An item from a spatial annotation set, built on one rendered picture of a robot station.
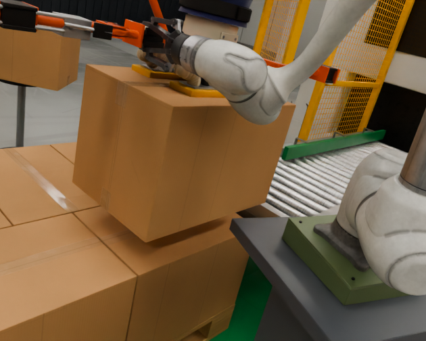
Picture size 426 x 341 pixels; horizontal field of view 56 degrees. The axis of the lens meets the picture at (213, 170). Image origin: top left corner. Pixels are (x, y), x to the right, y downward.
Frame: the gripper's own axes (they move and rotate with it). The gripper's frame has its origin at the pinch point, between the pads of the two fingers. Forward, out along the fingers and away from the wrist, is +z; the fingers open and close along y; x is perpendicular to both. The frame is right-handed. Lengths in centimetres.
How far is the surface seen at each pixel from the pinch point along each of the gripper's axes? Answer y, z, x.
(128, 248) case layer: 66, -8, 1
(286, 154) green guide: 60, 22, 135
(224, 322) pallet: 114, -20, 52
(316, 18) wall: -38, 525, 966
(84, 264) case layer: 66, -9, -15
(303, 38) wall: 21, 546, 967
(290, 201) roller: 66, -12, 92
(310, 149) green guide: 60, 22, 163
